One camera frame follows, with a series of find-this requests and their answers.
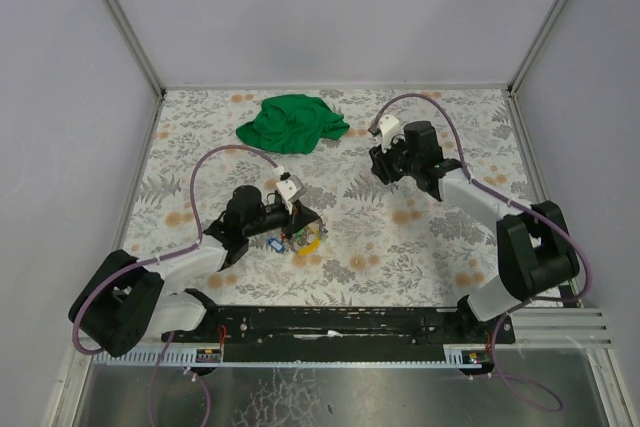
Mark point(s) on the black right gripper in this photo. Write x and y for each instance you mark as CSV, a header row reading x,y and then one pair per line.
x,y
382,163

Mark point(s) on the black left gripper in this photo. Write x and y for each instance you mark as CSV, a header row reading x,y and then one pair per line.
x,y
295,217

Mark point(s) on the green key tag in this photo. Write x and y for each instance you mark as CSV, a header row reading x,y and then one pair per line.
x,y
300,236

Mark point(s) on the blue key tag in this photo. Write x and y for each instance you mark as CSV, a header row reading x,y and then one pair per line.
x,y
276,245

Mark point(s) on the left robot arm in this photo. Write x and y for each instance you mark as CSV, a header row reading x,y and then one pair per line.
x,y
128,299

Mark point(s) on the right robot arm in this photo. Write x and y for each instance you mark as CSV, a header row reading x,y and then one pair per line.
x,y
532,255

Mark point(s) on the floral table mat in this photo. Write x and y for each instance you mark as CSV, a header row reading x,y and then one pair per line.
x,y
386,245

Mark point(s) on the green crumpled cloth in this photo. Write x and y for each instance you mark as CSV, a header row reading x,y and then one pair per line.
x,y
292,124

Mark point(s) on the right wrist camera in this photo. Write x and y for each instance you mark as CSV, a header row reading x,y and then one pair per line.
x,y
388,128

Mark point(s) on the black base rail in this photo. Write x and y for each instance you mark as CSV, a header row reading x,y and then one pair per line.
x,y
331,335

